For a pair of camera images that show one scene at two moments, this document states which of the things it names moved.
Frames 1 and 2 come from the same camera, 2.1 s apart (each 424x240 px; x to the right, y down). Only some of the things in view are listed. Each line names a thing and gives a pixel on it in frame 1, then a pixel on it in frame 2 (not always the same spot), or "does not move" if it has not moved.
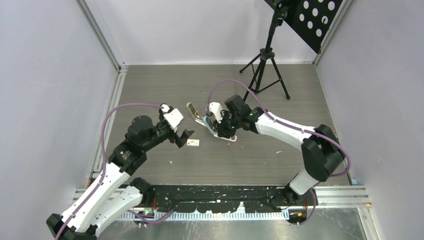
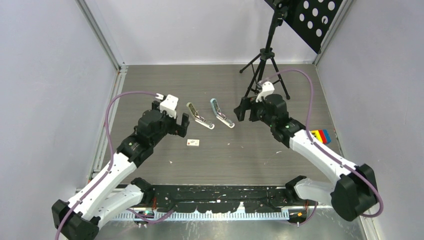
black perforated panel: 310,19 does not move
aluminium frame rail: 121,70 does not move
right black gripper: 223,131 -> 247,103
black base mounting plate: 221,198 does not move
